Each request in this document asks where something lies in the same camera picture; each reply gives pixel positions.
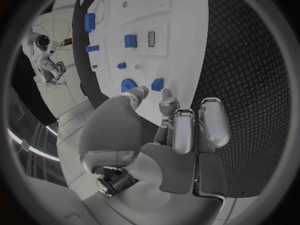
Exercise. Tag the white task board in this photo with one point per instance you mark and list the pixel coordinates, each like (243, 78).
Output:
(182, 41)

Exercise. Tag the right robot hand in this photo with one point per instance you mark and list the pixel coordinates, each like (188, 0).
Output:
(52, 70)

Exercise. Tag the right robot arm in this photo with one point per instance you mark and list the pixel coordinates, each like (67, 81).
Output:
(31, 48)

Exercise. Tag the blue plug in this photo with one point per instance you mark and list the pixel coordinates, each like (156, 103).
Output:
(122, 65)

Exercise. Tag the small blue peg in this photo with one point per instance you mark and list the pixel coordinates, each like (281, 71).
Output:
(94, 66)

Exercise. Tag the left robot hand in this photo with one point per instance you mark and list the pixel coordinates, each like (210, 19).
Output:
(110, 135)

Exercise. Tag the blue gear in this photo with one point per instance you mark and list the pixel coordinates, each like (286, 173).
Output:
(127, 85)

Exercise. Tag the long blue peg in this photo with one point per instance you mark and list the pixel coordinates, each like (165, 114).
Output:
(92, 49)

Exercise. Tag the large blue block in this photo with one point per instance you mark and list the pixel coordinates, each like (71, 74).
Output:
(89, 22)

